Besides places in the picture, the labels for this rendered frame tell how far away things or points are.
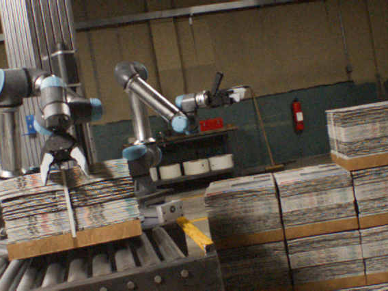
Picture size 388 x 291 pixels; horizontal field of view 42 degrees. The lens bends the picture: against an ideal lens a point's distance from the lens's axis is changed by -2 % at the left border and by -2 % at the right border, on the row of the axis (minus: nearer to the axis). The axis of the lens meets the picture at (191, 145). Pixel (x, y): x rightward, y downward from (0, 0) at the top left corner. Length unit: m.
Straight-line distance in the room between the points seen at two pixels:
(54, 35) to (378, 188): 1.56
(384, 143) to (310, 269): 0.57
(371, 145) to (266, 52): 7.19
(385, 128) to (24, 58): 1.59
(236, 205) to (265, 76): 7.15
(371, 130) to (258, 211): 0.53
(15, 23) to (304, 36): 7.42
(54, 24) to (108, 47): 6.20
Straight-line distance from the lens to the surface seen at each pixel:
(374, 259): 2.15
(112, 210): 1.48
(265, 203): 2.04
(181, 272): 1.26
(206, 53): 8.87
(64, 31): 2.52
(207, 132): 7.94
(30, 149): 2.52
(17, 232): 1.51
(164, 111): 2.37
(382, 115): 2.07
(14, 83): 1.97
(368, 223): 2.10
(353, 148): 2.05
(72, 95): 1.76
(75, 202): 1.48
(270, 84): 9.12
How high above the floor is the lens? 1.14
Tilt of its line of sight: 3 degrees down
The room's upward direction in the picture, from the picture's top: 10 degrees counter-clockwise
